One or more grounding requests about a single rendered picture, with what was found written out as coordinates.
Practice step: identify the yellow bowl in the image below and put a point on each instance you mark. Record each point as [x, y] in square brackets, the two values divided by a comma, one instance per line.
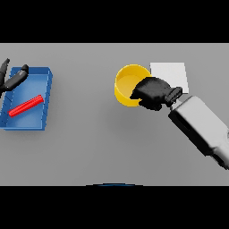
[126, 85]

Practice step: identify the dark right robot hand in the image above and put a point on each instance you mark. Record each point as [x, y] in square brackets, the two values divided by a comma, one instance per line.
[153, 91]

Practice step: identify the dark left robot hand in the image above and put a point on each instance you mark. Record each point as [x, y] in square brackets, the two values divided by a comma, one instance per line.
[15, 80]

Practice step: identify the red beaker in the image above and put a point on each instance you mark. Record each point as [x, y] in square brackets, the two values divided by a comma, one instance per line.
[26, 105]

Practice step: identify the blue tray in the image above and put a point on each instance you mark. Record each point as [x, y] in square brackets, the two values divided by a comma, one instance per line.
[28, 98]

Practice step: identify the pale square scale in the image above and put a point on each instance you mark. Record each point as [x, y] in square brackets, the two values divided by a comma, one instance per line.
[170, 74]

